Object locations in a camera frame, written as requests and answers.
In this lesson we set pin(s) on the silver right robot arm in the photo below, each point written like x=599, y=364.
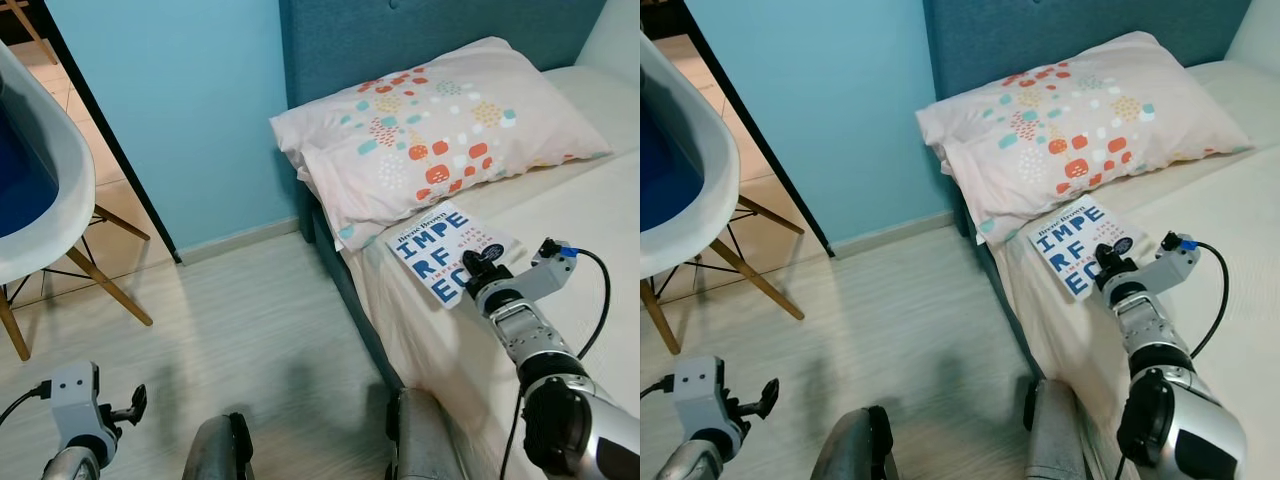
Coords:
x=570, y=410
x=1180, y=400

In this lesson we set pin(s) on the teal upholstered bed frame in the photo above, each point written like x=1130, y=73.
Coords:
x=1060, y=30
x=420, y=30

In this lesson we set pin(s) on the dark blue seat cushion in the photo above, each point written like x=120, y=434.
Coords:
x=662, y=170
x=25, y=180

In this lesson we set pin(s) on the white book with blue letters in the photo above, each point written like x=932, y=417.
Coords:
x=1070, y=250
x=430, y=255

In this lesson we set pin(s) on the black door frame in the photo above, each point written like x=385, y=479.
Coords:
x=106, y=132
x=757, y=130

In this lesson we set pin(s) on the grey robot left leg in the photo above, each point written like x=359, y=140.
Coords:
x=850, y=445
x=215, y=450

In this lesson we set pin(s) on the grey robot leg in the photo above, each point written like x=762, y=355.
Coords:
x=425, y=440
x=215, y=450
x=850, y=445
x=1055, y=435

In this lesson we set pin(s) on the pink pillow with coloured dots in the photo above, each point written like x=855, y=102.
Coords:
x=440, y=130
x=1080, y=120

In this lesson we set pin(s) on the grey robot right leg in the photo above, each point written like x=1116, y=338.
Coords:
x=1055, y=435
x=425, y=440

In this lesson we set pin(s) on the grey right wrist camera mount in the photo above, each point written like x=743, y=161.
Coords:
x=545, y=270
x=1172, y=262

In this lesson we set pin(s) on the white sheeted mattress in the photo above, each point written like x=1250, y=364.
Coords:
x=560, y=200
x=1210, y=190

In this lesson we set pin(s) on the white shell chair wooden legs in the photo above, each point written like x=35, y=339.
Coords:
x=70, y=200
x=715, y=190

